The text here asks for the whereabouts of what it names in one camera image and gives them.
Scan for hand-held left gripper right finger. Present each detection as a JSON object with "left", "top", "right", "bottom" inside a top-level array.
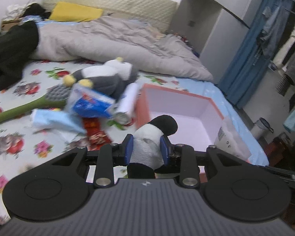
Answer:
[{"left": 160, "top": 135, "right": 247, "bottom": 188}]

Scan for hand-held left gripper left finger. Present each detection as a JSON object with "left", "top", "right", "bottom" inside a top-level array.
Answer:
[{"left": 50, "top": 134, "right": 134, "bottom": 188}]

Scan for black and white panda plush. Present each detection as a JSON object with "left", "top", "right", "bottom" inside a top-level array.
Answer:
[{"left": 126, "top": 115, "right": 179, "bottom": 179}]

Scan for red foil packet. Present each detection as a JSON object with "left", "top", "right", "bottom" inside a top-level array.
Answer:
[{"left": 82, "top": 117, "right": 112, "bottom": 150}]

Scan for pink cardboard box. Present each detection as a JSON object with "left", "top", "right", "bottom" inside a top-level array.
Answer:
[{"left": 135, "top": 84, "right": 225, "bottom": 182}]

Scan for blue tissue packet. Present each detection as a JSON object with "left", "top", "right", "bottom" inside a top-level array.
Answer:
[{"left": 65, "top": 85, "right": 116, "bottom": 118}]

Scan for blue face mask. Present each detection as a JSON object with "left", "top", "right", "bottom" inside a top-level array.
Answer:
[{"left": 29, "top": 108, "right": 88, "bottom": 136}]

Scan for white spray can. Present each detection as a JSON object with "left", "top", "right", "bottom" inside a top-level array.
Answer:
[{"left": 113, "top": 82, "right": 140, "bottom": 124}]

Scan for clear plastic bag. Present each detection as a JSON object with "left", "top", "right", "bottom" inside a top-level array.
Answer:
[{"left": 213, "top": 116, "right": 252, "bottom": 163}]

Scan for grey penguin plush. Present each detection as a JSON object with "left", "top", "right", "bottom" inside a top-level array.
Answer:
[{"left": 63, "top": 57, "right": 139, "bottom": 101}]

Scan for light blue bed sheet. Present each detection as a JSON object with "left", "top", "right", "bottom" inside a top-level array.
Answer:
[{"left": 174, "top": 77, "right": 269, "bottom": 166}]

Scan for white trash can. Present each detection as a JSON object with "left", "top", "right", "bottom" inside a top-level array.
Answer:
[{"left": 251, "top": 117, "right": 273, "bottom": 139}]

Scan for fruit printed bed sheet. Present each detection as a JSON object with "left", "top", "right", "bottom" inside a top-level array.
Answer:
[{"left": 0, "top": 59, "right": 182, "bottom": 224}]

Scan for grey duvet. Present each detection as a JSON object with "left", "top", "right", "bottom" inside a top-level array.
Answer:
[{"left": 29, "top": 16, "right": 214, "bottom": 81}]

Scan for row of cosmetic bottles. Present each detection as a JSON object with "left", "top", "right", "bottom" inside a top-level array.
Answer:
[{"left": 172, "top": 31, "right": 195, "bottom": 50}]

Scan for red stool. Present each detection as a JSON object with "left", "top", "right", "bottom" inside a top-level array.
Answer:
[{"left": 264, "top": 133, "right": 295, "bottom": 168}]

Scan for blue curtain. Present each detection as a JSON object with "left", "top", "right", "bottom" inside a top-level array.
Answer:
[{"left": 219, "top": 0, "right": 295, "bottom": 109}]

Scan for white cabinet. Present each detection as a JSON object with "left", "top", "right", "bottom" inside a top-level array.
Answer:
[{"left": 166, "top": 0, "right": 251, "bottom": 59}]

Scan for cream quilted headboard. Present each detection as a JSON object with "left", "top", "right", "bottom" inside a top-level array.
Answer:
[{"left": 43, "top": 0, "right": 180, "bottom": 33}]

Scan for yellow pillow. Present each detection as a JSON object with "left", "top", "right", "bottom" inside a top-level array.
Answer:
[{"left": 49, "top": 2, "right": 104, "bottom": 22}]

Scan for large black garment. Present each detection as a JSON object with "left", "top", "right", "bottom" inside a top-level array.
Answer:
[{"left": 0, "top": 21, "right": 40, "bottom": 91}]

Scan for row of hanging clothes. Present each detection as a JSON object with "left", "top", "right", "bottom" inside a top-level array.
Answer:
[{"left": 257, "top": 0, "right": 295, "bottom": 111}]

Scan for blue patterned bag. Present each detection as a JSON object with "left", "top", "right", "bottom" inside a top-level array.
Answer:
[{"left": 22, "top": 15, "right": 43, "bottom": 24}]

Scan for small black garment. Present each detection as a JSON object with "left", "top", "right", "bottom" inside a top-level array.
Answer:
[{"left": 23, "top": 3, "right": 52, "bottom": 20}]

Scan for wooden nightstand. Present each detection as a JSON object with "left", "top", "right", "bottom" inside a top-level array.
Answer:
[{"left": 1, "top": 18, "right": 22, "bottom": 31}]

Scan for white crumpled clothes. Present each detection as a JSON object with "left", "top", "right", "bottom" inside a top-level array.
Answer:
[{"left": 5, "top": 4, "right": 27, "bottom": 20}]

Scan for green long-handled brush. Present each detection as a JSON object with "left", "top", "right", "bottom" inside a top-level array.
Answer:
[{"left": 0, "top": 84, "right": 73, "bottom": 128}]

